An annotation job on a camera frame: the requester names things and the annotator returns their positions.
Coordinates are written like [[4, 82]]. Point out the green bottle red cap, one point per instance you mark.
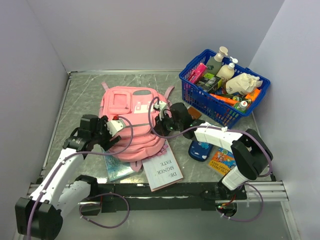
[[242, 106]]

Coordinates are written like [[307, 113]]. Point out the orange packet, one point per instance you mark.
[[224, 99]]

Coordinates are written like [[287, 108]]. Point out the white book pink flowers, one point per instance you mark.
[[162, 169]]

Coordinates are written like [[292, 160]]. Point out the yellow children's book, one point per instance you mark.
[[222, 161]]

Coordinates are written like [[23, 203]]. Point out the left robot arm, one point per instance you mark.
[[41, 214]]

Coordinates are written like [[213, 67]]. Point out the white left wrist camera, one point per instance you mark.
[[114, 126]]

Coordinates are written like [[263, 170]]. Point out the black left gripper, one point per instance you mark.
[[107, 143]]

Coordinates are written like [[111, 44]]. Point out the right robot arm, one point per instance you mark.
[[250, 152]]

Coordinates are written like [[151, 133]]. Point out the grey pump bottle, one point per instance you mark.
[[215, 62]]

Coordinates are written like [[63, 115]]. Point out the teal hardcover book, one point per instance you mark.
[[116, 169]]

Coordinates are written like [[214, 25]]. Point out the brown leather wallet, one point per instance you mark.
[[194, 113]]

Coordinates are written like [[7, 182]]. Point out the blue plastic basket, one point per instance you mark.
[[216, 109]]

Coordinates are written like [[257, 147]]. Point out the black green box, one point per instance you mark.
[[209, 83]]

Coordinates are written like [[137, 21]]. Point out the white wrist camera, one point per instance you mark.
[[114, 126], [161, 107]]

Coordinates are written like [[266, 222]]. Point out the beige cloth bag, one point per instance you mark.
[[243, 84]]

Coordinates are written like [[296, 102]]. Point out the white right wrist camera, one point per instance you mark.
[[161, 107]]

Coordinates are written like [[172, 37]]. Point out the cream pump bottle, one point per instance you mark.
[[226, 72]]

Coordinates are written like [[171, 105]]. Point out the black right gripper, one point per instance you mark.
[[160, 124]]

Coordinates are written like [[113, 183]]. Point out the orange snack pack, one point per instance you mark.
[[253, 95]]

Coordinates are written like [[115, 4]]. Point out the blue pencil case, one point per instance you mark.
[[200, 151]]

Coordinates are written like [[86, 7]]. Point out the pink box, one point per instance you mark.
[[197, 73]]

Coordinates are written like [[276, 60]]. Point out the pink school backpack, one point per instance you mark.
[[137, 142]]

